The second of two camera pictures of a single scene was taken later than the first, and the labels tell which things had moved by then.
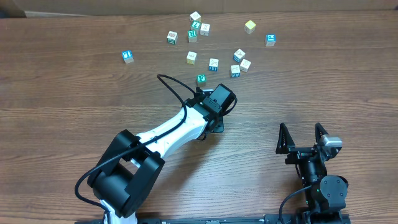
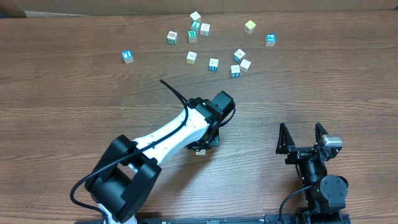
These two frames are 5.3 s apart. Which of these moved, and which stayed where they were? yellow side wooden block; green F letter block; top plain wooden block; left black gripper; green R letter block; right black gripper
Moved: left black gripper; green F letter block
Stayed: green R letter block; right black gripper; yellow side wooden block; top plain wooden block
